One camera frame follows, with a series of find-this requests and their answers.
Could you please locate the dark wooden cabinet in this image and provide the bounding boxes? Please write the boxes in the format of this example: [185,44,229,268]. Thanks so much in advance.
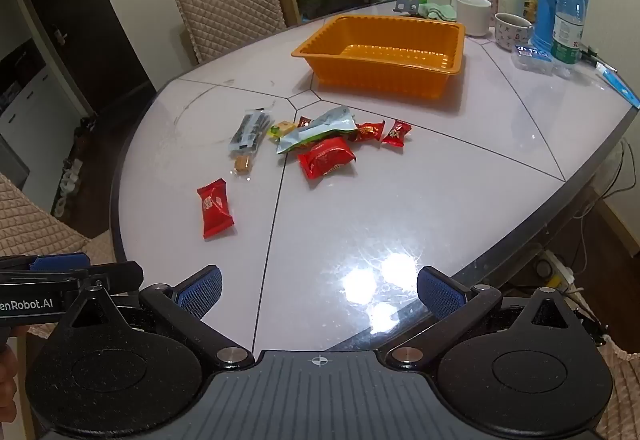
[0,0,156,146]

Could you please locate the large red snack packet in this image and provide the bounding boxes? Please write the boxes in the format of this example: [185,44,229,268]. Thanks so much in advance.
[297,137,357,181]

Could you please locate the white mug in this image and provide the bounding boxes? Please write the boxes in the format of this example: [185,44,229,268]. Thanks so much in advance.
[456,0,493,37]

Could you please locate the dark cable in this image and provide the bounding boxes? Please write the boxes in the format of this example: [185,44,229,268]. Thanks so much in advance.
[600,140,633,198]

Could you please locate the yellow candy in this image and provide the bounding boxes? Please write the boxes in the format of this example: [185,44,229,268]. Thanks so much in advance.
[266,120,296,139]

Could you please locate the patterned ceramic cup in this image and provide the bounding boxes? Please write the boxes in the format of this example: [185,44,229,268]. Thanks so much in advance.
[494,13,534,52]

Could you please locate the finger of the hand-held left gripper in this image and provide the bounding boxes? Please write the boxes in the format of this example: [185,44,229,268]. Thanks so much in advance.
[0,253,92,271]
[82,261,145,295]

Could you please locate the silver green snack packet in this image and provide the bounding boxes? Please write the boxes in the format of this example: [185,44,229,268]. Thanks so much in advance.
[276,105,358,155]

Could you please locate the red wafer packet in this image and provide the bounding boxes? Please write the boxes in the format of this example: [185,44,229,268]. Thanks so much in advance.
[196,179,236,241]

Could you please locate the clear water bottle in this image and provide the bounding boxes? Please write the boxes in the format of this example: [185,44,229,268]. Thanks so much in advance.
[551,0,586,66]

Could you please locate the blue white tube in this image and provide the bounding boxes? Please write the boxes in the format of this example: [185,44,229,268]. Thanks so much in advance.
[597,63,640,108]

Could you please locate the white power strip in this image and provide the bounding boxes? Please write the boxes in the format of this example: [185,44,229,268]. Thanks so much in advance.
[532,253,576,293]

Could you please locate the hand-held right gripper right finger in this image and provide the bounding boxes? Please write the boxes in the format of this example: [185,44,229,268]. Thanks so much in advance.
[380,265,588,370]

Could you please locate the beige quilted chair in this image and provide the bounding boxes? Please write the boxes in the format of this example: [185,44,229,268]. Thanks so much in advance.
[171,0,288,66]
[0,173,113,271]
[595,335,640,440]

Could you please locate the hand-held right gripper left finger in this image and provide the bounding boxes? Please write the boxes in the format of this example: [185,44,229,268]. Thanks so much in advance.
[60,264,254,369]

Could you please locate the dark clear snack packet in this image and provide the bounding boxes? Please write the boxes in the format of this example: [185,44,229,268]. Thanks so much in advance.
[228,108,271,153]

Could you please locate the green cloth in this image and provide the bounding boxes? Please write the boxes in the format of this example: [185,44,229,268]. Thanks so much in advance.
[419,2,458,21]

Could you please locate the orange plastic tray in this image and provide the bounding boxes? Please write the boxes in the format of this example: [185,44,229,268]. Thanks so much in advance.
[291,15,467,101]

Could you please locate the person's left hand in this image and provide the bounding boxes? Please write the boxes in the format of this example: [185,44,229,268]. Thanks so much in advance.
[0,345,20,421]

